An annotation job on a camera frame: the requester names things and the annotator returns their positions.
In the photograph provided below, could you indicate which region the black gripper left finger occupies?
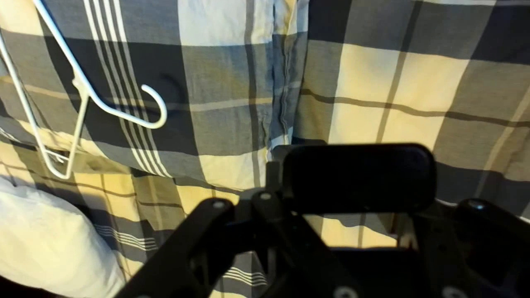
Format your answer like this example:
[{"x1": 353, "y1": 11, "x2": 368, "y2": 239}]
[{"x1": 114, "y1": 160, "x2": 356, "y2": 298}]

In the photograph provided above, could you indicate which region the black remote control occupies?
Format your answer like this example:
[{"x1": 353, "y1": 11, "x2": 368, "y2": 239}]
[{"x1": 280, "y1": 143, "x2": 439, "y2": 216}]

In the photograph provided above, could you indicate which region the plaid yellow grey bedspread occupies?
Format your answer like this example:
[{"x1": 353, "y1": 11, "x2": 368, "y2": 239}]
[{"x1": 0, "y1": 0, "x2": 530, "y2": 298}]

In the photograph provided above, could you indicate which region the plain white pillow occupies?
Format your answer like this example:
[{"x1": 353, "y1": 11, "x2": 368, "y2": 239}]
[{"x1": 0, "y1": 174, "x2": 129, "y2": 298}]

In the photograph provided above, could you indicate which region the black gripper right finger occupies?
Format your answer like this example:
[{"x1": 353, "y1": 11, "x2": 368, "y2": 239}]
[{"x1": 417, "y1": 198, "x2": 530, "y2": 298}]

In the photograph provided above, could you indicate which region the white plastic hanger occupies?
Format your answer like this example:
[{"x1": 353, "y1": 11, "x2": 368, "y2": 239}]
[{"x1": 0, "y1": 0, "x2": 171, "y2": 183}]

